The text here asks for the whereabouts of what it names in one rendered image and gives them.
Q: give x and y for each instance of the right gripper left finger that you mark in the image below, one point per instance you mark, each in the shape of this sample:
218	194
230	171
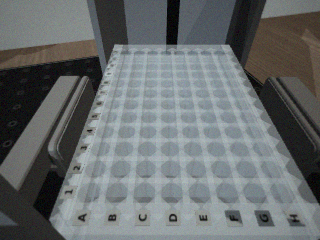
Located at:
50	139

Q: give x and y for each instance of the clear well plate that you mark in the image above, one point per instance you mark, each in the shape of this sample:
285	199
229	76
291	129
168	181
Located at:
145	166

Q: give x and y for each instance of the black flat base plate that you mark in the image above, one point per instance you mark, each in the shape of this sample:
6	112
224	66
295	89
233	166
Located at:
22	91

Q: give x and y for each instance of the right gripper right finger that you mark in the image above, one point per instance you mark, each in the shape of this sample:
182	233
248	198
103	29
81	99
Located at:
295	112

